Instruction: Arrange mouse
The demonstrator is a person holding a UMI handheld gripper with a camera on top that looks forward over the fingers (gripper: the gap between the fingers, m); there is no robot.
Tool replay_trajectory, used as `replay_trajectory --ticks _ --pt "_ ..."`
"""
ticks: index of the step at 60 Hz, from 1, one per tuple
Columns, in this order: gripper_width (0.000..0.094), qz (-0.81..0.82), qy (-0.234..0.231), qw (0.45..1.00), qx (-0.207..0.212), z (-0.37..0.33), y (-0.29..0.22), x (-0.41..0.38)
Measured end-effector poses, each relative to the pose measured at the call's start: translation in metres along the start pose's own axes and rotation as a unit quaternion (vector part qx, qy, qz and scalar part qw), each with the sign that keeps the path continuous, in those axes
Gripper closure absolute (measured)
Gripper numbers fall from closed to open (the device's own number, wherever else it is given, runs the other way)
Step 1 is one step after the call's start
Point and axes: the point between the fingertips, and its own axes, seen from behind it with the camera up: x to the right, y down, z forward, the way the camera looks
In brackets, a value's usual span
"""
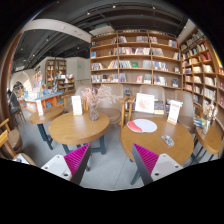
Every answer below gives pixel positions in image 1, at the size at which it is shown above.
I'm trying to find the round wooden table left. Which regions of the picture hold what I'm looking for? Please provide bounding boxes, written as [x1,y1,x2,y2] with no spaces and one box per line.
[29,106,64,149]

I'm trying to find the white red display board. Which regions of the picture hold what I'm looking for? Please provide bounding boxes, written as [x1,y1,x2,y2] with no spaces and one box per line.
[135,93,154,114]

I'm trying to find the beige chair behind right table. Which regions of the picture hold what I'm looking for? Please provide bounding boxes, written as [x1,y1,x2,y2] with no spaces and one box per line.
[128,85,166,121]

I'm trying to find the white red round fan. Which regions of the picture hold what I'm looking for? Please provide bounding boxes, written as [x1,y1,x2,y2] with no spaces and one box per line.
[127,119,157,133]

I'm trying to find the orange blue display counter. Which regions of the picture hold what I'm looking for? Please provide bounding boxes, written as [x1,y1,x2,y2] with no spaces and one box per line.
[24,92,62,112]

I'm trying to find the white red sign card right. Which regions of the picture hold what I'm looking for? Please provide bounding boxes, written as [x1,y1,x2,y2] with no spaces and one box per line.
[167,100,181,125]

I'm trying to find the round wooden table far right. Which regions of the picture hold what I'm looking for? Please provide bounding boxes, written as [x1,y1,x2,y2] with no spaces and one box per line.
[191,126,222,163]

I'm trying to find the wooden chair left edge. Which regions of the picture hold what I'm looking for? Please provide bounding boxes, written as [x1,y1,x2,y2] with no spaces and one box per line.
[0,119,22,158]

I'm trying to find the vase with flowers far right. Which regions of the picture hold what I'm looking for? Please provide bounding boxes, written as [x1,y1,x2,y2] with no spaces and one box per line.
[202,103,218,134]

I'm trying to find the large wooden bookshelf centre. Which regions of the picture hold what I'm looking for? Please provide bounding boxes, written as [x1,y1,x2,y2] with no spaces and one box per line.
[90,30,183,89]

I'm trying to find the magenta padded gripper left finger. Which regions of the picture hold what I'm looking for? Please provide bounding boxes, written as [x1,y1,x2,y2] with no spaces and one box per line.
[41,143,92,186]

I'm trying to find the round wooden table centre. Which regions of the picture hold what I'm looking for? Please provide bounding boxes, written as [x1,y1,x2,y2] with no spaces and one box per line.
[48,112,109,155]

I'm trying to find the white sign card centre table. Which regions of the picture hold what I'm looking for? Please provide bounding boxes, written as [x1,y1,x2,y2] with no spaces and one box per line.
[72,96,83,115]

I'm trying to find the white sign card table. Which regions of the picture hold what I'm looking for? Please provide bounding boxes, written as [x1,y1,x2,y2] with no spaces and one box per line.
[36,100,44,116]
[72,96,83,115]

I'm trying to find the white sign card left table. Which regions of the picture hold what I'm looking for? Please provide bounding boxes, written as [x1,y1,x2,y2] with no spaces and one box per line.
[36,100,44,116]

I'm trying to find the beige chair far right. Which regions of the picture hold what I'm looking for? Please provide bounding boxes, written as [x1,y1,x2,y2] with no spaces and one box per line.
[175,90,195,134]

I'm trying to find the round wooden table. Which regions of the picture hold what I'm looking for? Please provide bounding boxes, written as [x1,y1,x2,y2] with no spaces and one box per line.
[29,106,64,149]
[191,126,222,163]
[48,112,109,155]
[121,117,194,165]

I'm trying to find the glass vase with dried flowers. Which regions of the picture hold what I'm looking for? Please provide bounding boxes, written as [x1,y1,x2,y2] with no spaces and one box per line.
[81,85,121,121]

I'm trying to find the wooden bookshelf right wall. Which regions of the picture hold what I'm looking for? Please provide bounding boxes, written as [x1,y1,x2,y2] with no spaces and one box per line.
[180,27,224,131]

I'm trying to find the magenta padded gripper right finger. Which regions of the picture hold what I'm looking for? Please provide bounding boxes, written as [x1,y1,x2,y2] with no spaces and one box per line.
[131,143,184,186]

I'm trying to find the distant wooden bookshelf left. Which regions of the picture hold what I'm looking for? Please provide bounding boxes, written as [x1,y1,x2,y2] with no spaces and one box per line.
[45,59,75,92]

